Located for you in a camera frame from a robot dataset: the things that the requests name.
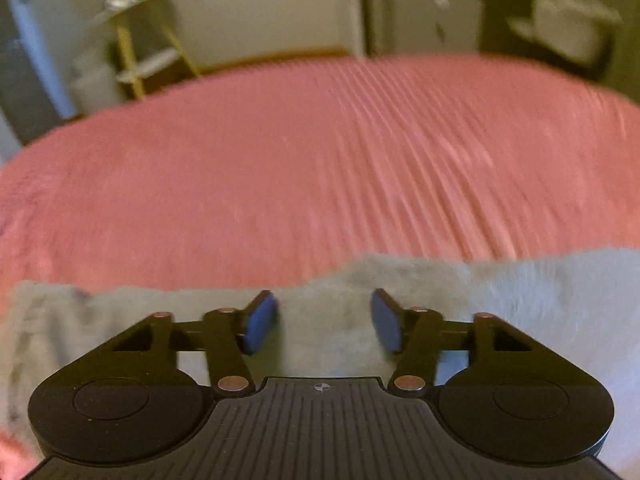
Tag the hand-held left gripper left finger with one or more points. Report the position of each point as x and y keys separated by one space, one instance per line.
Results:
x=261 y=322

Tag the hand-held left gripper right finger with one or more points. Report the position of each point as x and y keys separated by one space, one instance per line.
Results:
x=386 y=322

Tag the grey sweat pants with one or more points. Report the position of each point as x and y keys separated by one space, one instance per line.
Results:
x=330 y=325

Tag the pink ribbed bedspread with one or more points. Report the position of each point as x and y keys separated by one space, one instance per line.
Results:
x=280 y=175

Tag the white round chair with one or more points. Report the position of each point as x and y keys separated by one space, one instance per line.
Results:
x=92 y=85

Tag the grey nightstand cabinet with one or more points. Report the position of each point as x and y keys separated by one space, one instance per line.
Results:
x=430 y=20

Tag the side table with yellow legs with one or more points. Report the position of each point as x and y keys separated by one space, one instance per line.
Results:
x=145 y=15

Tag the dark wardrobe door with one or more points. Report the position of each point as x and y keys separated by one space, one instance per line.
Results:
x=30 y=70

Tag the white cloud-shaped stool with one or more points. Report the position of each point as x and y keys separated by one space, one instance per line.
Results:
x=565 y=25

